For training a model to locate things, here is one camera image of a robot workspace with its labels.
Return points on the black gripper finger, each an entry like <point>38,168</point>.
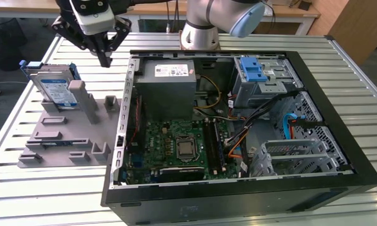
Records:
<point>122,26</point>
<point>72,37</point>

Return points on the hard disk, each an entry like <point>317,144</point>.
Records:
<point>54,91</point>

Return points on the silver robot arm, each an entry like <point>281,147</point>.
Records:
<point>201,35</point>

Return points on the metal disk bay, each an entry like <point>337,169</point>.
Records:
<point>301,157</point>

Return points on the wooden desk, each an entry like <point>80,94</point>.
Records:
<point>25,7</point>

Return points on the black bin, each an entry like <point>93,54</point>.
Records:
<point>5,47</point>

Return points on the grey power supply unit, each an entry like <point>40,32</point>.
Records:
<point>166,99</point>

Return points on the grey parts rack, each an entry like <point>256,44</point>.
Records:
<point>69,131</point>

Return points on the blue drive latch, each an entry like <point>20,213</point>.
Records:
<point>249,68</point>

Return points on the green RAM stick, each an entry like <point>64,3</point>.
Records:
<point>56,142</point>

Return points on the green motherboard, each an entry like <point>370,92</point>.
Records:
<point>157,134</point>

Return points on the grey drive cage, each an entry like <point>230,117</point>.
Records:
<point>254,91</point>

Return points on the CPU socket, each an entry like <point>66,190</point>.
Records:
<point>185,139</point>

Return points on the silver CPU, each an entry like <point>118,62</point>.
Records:
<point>185,148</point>

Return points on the black RAM stick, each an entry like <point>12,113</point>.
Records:
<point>210,146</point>
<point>220,150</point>

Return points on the black graphics card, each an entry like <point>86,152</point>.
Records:
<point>181,173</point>

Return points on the wooden cabinet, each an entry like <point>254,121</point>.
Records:
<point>357,23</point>

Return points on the black PC case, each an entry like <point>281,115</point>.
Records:
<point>238,204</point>

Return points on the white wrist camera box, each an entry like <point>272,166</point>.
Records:
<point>93,18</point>

